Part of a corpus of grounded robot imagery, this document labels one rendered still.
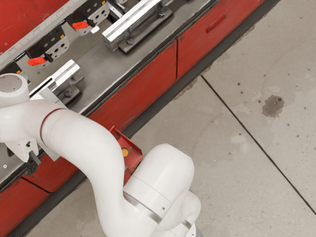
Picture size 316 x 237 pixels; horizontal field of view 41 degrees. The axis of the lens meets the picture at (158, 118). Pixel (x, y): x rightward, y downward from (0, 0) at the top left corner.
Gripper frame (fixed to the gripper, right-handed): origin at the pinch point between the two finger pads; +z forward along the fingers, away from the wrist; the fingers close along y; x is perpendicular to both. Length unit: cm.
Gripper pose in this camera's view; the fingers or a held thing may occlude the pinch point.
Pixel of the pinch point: (22, 161)
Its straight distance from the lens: 130.8
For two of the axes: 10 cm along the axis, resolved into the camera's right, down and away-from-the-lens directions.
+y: -7.5, -5.5, 3.6
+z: -1.3, 6.7, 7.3
